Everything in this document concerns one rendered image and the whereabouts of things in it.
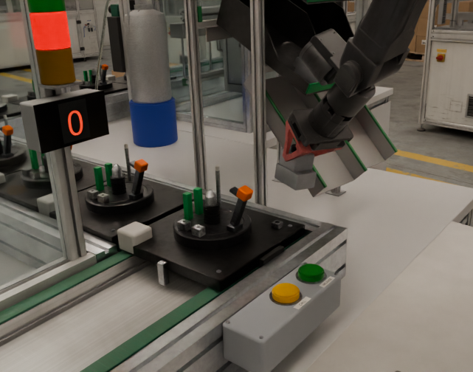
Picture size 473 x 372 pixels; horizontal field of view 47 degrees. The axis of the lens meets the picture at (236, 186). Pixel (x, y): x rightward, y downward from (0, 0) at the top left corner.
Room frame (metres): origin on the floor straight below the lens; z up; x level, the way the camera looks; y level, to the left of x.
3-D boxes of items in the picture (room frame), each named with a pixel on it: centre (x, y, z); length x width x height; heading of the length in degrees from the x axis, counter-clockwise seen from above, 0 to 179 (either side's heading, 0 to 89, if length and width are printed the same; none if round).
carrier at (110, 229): (1.04, 0.24, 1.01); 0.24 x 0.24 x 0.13; 50
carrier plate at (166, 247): (0.88, 0.05, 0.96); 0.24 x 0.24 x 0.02; 50
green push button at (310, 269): (0.73, -0.11, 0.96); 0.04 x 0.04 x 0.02
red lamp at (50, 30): (0.81, 0.26, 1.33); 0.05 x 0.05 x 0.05
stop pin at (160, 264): (0.78, 0.13, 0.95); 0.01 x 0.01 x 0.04; 50
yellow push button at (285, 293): (0.68, -0.07, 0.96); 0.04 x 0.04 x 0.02
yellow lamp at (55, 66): (0.81, 0.26, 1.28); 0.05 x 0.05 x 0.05
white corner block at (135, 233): (0.87, 0.18, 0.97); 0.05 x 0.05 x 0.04; 50
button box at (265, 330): (0.68, -0.07, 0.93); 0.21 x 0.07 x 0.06; 140
